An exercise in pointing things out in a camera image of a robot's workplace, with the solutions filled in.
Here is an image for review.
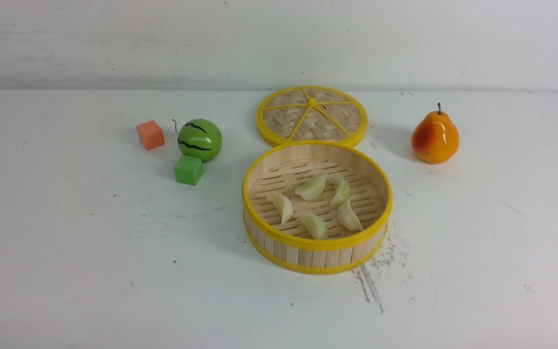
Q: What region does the large white dumpling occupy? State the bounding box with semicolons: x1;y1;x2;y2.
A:
266;191;294;225

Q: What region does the greenish dumpling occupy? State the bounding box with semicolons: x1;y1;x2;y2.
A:
294;173;327;201

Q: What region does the pale green dumpling front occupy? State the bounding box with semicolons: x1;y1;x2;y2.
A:
297;213;329;240

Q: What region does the pale green dumpling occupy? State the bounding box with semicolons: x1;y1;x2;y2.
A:
297;213;329;240
330;174;351;207

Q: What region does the small white dumpling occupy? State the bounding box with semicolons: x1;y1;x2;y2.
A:
337;199;364;232

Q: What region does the wooden steamer tray yellow rim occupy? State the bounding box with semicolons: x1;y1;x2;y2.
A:
241;141;393;275

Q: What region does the woven steamer lid yellow rim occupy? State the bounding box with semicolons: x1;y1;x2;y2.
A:
255;85;369;147

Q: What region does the green toy watermelon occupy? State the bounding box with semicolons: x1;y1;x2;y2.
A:
173;118;223;163

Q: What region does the green cube block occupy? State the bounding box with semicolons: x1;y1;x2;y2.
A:
173;155;204;186

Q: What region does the orange cube block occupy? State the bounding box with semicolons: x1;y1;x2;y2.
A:
136;121;165;151

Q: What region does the orange yellow toy pear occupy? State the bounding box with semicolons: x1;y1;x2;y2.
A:
411;102;459;165

